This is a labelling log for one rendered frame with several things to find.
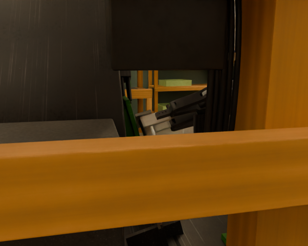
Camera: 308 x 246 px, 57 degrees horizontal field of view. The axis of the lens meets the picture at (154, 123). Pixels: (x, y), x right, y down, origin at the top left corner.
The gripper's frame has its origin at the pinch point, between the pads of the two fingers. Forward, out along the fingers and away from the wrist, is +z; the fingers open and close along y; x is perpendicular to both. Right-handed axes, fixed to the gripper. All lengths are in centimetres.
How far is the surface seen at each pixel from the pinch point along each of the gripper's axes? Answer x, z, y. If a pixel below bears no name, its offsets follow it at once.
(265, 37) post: 12.5, -12.0, 32.9
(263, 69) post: 15.3, -11.0, 30.3
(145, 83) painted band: -368, -86, -437
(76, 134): 7.7, 16.5, 17.0
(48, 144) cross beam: 17.9, 17.2, 32.2
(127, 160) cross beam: 22.6, 9.7, 32.0
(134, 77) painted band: -381, -66, -420
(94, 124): 2.7, 13.5, 11.1
